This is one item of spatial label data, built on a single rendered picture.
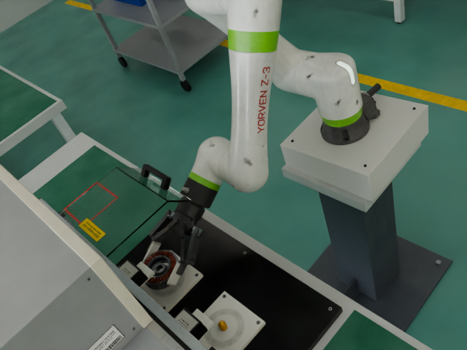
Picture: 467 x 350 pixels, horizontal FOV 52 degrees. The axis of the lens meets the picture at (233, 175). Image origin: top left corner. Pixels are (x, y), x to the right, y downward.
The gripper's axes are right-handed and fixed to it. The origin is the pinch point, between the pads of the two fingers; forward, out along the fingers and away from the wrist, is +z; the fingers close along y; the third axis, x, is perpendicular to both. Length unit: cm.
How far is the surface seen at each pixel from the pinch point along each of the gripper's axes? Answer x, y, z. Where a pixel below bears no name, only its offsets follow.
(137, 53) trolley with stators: 120, -237, -79
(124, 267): -11.0, -1.4, 2.2
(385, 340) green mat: 18, 56, -14
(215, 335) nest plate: 3.2, 23.9, 5.5
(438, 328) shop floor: 104, 46, -14
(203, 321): -5.8, 25.3, 1.3
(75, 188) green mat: 9, -67, 1
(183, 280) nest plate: 5.9, 4.2, 0.7
